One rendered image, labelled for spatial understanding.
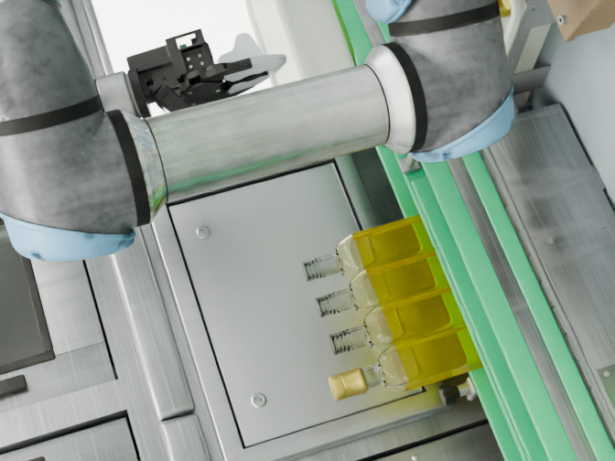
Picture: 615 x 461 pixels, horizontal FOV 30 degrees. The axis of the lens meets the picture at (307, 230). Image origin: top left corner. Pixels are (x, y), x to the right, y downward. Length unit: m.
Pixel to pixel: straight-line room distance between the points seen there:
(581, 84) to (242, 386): 0.64
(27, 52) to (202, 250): 0.76
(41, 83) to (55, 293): 0.78
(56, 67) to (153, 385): 0.73
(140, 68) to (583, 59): 0.59
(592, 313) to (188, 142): 0.61
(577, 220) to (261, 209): 0.52
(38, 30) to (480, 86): 0.44
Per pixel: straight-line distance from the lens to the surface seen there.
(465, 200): 1.54
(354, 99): 1.15
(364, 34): 1.77
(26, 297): 1.81
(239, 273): 1.75
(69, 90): 1.07
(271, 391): 1.68
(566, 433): 1.45
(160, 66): 1.60
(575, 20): 1.32
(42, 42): 1.08
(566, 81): 1.60
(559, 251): 1.51
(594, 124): 1.56
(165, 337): 1.72
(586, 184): 1.57
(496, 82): 1.19
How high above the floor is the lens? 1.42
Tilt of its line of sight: 11 degrees down
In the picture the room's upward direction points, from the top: 106 degrees counter-clockwise
